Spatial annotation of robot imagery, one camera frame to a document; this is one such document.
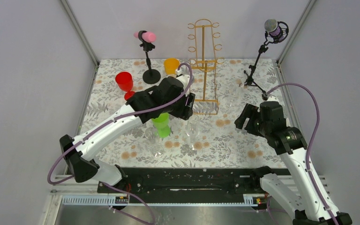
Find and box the clear wine glass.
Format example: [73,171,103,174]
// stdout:
[225,83,244,108]
[186,115,200,150]
[144,127,165,158]

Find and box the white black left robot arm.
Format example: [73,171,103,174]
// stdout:
[59,75,195,193]

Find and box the green plastic wine glass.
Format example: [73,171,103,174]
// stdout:
[152,113,171,138]

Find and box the yellow plastic wine glass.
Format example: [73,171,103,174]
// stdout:
[164,58,180,75]

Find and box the red plastic wine glass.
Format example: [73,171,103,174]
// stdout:
[115,71,135,100]

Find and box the floral patterned tablecloth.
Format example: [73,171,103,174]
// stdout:
[81,59,285,168]

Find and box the black stand with pink microphone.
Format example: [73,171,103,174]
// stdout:
[134,30,161,84]

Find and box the tripod stand with purple microphone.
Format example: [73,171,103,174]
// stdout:
[243,19,290,94]

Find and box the gold wire wine glass rack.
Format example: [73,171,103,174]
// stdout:
[188,19,224,115]

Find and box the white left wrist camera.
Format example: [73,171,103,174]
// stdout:
[175,68,183,77]

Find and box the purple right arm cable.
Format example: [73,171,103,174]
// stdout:
[262,82,339,225]

